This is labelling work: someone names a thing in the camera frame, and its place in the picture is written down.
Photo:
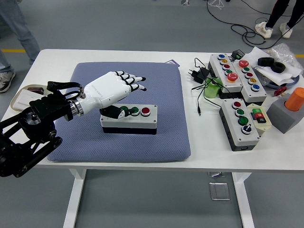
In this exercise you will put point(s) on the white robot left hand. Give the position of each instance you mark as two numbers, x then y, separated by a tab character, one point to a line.
104	89

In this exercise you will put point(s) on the grey four-button control box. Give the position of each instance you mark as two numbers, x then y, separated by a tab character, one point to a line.
244	140
142	123

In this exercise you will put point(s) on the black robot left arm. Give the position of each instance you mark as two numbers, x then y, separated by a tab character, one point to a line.
45	107

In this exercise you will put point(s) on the dark red small cylinder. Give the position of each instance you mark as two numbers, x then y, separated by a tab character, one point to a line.
35	90

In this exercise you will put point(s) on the blue-grey textured mat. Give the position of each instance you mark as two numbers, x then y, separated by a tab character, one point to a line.
154	147

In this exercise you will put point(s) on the white tray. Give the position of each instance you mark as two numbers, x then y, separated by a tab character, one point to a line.
15	104

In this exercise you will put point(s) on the person in jeans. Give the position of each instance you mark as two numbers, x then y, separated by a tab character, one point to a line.
23	35

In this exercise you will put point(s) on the green tape roll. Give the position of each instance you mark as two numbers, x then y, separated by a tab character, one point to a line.
210	91

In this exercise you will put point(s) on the white table leg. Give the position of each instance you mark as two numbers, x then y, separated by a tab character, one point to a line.
245	209
71	209

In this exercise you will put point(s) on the small black relay module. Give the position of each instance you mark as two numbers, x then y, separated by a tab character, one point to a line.
238	54

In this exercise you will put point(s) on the white paper sheet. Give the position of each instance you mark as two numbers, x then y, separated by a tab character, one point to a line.
254	55

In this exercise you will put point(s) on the metal floor socket plate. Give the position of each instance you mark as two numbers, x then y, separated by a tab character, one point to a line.
219	191

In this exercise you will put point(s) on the grey block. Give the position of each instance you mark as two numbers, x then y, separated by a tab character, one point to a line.
280	118

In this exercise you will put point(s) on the blue-rimmed round plate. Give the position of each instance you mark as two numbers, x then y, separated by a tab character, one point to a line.
285	85

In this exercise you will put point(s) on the clear bubble wrap bag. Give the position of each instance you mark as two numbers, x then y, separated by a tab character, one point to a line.
282	52

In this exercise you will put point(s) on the person with white shoes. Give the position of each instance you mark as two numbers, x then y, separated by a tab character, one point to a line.
275	12

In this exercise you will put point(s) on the orange cylinder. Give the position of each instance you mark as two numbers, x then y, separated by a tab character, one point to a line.
295	99

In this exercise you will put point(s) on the beige three-button switch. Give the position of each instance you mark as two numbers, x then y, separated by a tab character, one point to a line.
260	117

